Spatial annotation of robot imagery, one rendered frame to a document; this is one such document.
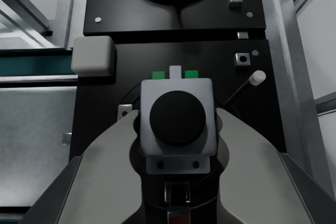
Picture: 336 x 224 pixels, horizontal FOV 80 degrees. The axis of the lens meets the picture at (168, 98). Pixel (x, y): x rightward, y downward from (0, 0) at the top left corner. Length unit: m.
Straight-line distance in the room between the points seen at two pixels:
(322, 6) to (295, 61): 0.23
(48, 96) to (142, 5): 0.19
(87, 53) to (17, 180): 0.20
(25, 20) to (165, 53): 0.17
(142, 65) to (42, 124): 0.17
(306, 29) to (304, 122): 0.24
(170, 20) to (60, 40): 0.15
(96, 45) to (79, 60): 0.03
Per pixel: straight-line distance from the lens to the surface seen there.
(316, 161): 0.29
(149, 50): 0.26
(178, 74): 0.17
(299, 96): 0.29
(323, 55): 0.47
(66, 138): 0.27
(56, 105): 0.34
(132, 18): 0.29
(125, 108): 0.21
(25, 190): 0.35
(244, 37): 0.29
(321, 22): 0.50
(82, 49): 0.26
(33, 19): 0.32
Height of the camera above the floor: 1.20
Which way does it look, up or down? 74 degrees down
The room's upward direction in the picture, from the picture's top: 7 degrees counter-clockwise
